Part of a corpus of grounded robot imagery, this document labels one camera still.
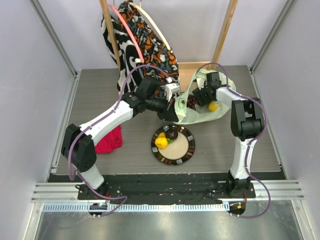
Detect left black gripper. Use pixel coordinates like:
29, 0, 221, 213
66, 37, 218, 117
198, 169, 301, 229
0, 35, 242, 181
146, 93, 179, 123

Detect pale green plastic bag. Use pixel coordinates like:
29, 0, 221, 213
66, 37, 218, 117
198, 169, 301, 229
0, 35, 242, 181
174, 69, 231, 125

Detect yellow fake lemon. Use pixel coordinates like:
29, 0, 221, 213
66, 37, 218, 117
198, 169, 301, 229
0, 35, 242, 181
208, 100, 220, 112

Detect dark red fake grapes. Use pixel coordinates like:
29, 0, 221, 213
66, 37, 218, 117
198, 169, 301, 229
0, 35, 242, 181
187, 94, 197, 111

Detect dark purple fake mangosteen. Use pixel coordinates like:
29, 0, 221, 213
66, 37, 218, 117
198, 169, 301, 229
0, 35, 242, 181
164, 129, 179, 144

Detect yellow fake pear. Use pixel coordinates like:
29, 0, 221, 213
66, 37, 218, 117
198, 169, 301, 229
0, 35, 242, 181
154, 132, 169, 150

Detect beige plate with dark rim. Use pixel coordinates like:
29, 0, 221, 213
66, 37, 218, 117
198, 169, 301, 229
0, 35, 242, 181
150, 124, 196, 166

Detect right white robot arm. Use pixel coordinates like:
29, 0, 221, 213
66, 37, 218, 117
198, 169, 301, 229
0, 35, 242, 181
192, 71, 265, 198

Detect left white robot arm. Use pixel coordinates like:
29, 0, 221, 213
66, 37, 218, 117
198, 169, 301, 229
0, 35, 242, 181
61, 77, 181, 200

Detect wooden clothes rack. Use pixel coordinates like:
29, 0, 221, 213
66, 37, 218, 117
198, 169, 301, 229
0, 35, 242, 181
99, 0, 238, 78

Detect orange grey camouflage garment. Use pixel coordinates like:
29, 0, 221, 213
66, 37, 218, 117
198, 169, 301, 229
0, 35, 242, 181
118, 0, 180, 84

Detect zebra print garment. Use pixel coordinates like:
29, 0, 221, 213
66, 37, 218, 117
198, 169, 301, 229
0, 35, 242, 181
111, 17, 146, 93

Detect red cloth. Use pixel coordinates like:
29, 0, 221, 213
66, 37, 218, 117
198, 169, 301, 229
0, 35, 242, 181
95, 125, 123, 154

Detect cream clothes hanger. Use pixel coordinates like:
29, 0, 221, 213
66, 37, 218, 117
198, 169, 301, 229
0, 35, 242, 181
128, 1, 172, 52

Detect pink clothes hanger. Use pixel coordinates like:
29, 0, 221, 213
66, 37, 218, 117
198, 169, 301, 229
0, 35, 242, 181
107, 3, 145, 63

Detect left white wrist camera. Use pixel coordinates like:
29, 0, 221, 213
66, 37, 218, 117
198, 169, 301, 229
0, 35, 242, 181
164, 77, 181, 102

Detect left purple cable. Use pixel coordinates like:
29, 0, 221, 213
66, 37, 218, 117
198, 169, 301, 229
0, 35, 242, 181
67, 64, 172, 218

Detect purple cable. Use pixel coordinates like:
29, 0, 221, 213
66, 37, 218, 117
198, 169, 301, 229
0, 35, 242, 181
67, 64, 172, 218
192, 62, 272, 220

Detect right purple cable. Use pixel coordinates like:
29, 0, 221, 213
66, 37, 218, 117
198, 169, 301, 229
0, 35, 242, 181
192, 62, 272, 220

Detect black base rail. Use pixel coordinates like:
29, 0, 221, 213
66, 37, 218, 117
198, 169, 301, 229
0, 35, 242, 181
48, 172, 256, 203

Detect white slotted cable duct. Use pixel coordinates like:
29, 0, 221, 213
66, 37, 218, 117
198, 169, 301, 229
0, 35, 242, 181
42, 201, 230, 213

